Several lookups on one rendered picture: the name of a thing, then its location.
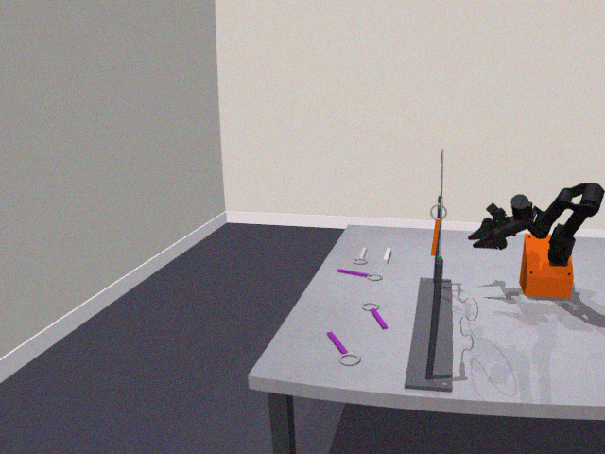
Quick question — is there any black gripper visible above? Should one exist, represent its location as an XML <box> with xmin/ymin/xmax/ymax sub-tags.
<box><xmin>468</xmin><ymin>217</ymin><xmax>518</xmax><ymax>250</ymax></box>

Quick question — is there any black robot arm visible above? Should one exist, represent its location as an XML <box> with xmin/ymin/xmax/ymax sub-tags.
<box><xmin>486</xmin><ymin>183</ymin><xmax>605</xmax><ymax>267</ymax></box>

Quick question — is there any orange handle with grey tip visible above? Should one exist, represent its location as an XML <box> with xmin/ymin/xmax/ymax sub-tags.
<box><xmin>430</xmin><ymin>204</ymin><xmax>447</xmax><ymax>256</ymax></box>

